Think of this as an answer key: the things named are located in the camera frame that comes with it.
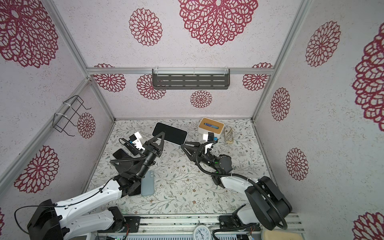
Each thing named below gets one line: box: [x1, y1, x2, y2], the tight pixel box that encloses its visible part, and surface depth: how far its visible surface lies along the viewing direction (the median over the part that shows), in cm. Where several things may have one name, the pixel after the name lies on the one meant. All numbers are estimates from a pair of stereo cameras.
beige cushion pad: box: [261, 229, 304, 240], surface depth 70 cm
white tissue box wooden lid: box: [197, 117, 225, 139], surface depth 112 cm
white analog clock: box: [193, 224, 212, 240], surface depth 70 cm
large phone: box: [151, 122, 188, 146], surface depth 66 cm
